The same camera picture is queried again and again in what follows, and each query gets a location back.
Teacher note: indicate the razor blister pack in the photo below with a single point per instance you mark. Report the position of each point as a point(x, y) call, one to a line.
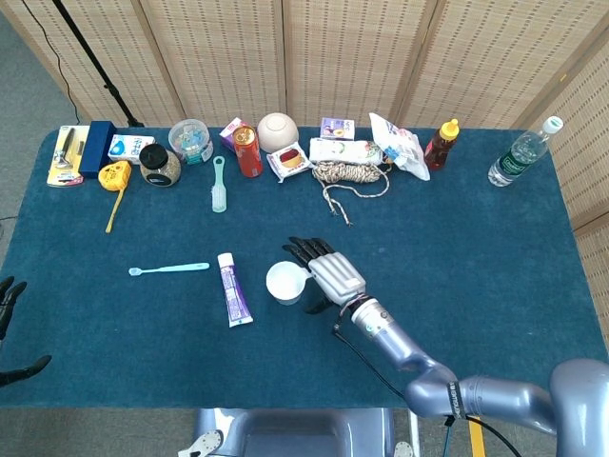
point(64, 152)

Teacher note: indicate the blue table cloth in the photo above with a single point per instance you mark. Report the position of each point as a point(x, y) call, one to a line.
point(428, 262)

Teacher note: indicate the red drink can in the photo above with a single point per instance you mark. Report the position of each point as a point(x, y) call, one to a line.
point(248, 157)

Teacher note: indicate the glass jar black lid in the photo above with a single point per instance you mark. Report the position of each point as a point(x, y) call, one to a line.
point(159, 169)

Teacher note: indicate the cream upturned bowl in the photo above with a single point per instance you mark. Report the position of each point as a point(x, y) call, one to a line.
point(277, 131)

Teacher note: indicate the grey robot torso base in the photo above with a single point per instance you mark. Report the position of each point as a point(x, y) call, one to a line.
point(295, 433)

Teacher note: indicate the blue bag clip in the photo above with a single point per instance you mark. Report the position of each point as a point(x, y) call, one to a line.
point(391, 153)

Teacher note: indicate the purple toothpaste tube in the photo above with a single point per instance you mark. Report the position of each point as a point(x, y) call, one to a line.
point(233, 295)

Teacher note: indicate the black tripod stand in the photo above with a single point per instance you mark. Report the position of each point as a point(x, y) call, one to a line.
point(95, 66)

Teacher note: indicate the honey bear bottle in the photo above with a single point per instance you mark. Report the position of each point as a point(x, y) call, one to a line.
point(438, 152)

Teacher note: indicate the white plastic bag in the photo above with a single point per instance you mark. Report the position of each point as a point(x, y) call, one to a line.
point(406, 147)

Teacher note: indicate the green cleaning brush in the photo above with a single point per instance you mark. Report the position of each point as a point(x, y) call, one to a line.
point(219, 190)

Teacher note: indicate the white long package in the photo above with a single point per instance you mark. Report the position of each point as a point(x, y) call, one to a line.
point(338, 150)

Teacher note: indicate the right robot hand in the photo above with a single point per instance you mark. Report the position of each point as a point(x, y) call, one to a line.
point(338, 276)

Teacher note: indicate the purple white drink carton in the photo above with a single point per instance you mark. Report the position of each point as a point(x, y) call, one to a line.
point(338, 128)

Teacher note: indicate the small purple box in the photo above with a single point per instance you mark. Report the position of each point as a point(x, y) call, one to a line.
point(229, 134)

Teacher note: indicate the white snack packet red picture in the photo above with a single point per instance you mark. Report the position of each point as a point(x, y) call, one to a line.
point(288, 162)

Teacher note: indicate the dark blue box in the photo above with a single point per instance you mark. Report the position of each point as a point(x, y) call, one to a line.
point(95, 147)

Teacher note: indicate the yellow tape measure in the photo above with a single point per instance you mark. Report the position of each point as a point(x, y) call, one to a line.
point(114, 176)

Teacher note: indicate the white and blue box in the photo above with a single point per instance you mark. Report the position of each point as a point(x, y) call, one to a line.
point(128, 147)

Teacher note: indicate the light blue toothbrush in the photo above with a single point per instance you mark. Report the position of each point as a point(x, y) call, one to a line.
point(176, 268)

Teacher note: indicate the clear water bottle green label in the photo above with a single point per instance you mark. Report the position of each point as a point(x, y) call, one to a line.
point(514, 159)

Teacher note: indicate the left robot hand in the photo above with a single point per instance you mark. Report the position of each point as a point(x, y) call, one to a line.
point(9, 295)

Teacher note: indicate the clear tub of clips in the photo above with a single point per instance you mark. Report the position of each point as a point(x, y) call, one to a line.
point(190, 138)

